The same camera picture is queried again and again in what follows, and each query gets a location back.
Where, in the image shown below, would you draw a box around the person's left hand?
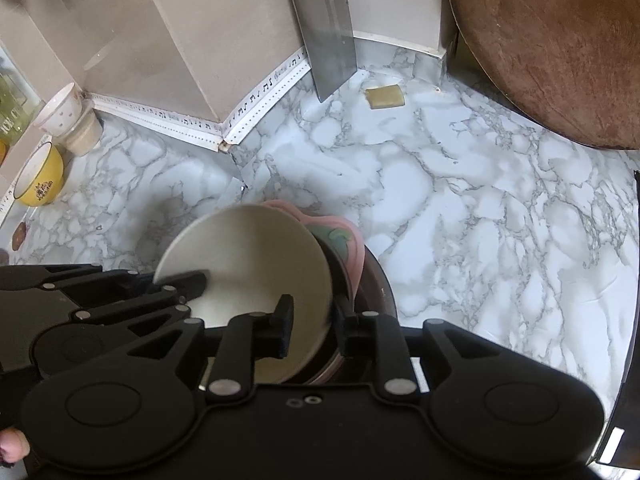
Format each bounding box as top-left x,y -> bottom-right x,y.
0,427 -> 31,463

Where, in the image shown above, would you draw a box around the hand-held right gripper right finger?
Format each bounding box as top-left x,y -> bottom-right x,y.
336,303 -> 494,406

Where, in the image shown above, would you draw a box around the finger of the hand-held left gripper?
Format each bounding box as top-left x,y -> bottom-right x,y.
72,285 -> 194,334
0,262 -> 209,307

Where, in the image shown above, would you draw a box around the pink steel pot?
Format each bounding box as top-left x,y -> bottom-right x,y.
295,244 -> 401,387

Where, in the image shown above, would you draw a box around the yellow ceramic bowl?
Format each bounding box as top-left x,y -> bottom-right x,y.
12,140 -> 66,207

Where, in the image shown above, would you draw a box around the pink pig-shaped plate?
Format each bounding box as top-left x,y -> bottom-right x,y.
261,199 -> 366,386

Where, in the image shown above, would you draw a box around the beige ceramic cup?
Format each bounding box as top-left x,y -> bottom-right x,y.
64,107 -> 105,157

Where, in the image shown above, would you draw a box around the round wooden cutting board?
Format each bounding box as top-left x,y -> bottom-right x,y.
442,0 -> 640,151

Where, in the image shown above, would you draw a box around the tan square patch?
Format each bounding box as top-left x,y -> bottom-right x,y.
364,84 -> 405,110

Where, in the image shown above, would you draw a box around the cream bowl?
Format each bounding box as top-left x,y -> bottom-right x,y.
152,203 -> 335,386

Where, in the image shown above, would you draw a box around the steel cleaver blade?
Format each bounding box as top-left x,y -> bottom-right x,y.
277,0 -> 359,104

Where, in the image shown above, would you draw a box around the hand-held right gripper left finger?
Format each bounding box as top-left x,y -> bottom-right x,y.
127,294 -> 296,405

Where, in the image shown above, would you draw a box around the white floral bowl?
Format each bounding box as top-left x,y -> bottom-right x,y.
32,82 -> 85,139

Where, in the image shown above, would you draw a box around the labelled glass jar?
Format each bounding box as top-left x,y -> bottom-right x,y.
0,45 -> 46,137

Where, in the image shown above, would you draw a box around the white music-note edge strip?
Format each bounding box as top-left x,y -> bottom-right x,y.
84,47 -> 309,154

